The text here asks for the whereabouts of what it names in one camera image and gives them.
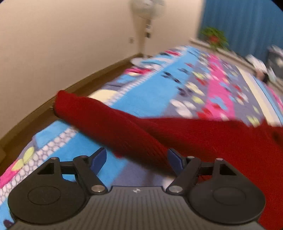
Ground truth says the colourful butterfly printed blanket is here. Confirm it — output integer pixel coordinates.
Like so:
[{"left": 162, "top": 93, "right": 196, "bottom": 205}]
[{"left": 0, "top": 45, "right": 283, "bottom": 230}]

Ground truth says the red knitted sweater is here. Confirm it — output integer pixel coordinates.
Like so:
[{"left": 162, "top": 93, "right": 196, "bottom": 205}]
[{"left": 54, "top": 90, "right": 283, "bottom": 230}]

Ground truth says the white standing fan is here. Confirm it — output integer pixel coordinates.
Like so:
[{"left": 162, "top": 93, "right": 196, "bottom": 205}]
[{"left": 130, "top": 0, "right": 166, "bottom": 65}]

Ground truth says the white and black object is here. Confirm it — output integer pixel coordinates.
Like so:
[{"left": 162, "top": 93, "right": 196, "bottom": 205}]
[{"left": 245, "top": 54, "right": 277, "bottom": 83}]

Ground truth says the blue curtain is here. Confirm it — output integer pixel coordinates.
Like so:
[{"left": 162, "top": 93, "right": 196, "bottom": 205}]
[{"left": 197, "top": 0, "right": 283, "bottom": 64}]

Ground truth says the green potted plant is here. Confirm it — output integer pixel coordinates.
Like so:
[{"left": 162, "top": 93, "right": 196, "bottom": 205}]
[{"left": 200, "top": 27, "right": 229, "bottom": 50}]

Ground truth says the beige window ledge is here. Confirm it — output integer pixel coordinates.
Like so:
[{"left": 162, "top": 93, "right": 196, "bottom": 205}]
[{"left": 190, "top": 38, "right": 255, "bottom": 68}]

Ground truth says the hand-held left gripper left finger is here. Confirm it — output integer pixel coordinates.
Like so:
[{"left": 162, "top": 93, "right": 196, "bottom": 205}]
[{"left": 36, "top": 148, "right": 108, "bottom": 195}]

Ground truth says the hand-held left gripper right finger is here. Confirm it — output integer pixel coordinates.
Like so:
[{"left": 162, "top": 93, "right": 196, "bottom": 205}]
[{"left": 166, "top": 149, "right": 238, "bottom": 195}]

